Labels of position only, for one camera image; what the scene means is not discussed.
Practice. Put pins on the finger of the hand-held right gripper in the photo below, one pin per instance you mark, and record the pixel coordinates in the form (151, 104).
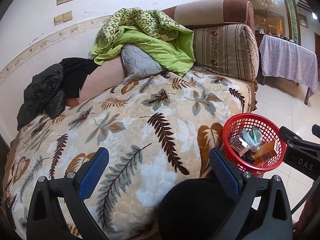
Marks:
(290, 137)
(317, 130)

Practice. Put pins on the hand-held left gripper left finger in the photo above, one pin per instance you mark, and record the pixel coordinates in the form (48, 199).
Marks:
(96, 170)

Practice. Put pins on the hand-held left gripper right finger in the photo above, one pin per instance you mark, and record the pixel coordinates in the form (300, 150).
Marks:
(225, 175)

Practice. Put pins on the orange carton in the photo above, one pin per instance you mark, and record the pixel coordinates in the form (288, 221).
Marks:
(267, 151)

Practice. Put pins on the silver foil box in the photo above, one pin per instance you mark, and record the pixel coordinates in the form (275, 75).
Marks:
(240, 143)

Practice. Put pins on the teal plastic wrapper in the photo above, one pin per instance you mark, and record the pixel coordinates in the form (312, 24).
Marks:
(253, 136)

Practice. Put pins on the red plastic mesh basket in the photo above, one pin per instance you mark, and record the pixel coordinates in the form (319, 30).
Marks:
(250, 121)

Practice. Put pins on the person's right forearm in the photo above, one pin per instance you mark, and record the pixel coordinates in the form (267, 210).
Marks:
(310, 220)

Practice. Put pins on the dark rounded cloth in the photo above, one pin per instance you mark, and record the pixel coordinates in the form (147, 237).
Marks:
(190, 210)

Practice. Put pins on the leaf-printed beige blanket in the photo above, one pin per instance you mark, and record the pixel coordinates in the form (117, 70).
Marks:
(125, 110)

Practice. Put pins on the table with lavender cloth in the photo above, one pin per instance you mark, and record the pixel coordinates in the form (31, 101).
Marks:
(285, 57)

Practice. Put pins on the black cloth garment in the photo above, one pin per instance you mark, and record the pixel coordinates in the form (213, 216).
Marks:
(75, 77)

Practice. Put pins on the black puffer jacket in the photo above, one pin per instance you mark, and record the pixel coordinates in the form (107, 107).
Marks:
(40, 92)

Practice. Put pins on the striped sofa bolster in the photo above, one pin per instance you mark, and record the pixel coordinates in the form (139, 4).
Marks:
(225, 52)

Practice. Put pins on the grey quilted pillow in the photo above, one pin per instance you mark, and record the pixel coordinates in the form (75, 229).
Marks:
(140, 62)

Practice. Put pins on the gold framed mirror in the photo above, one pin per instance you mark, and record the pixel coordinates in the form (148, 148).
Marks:
(265, 10)

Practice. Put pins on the green patterned quilt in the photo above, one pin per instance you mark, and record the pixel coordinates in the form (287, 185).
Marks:
(150, 47)

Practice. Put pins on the brown and pink sofa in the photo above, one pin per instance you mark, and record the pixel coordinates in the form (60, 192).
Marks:
(212, 12)

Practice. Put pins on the brass wall switch plate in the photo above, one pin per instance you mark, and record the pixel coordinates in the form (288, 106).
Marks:
(67, 16)
(59, 19)

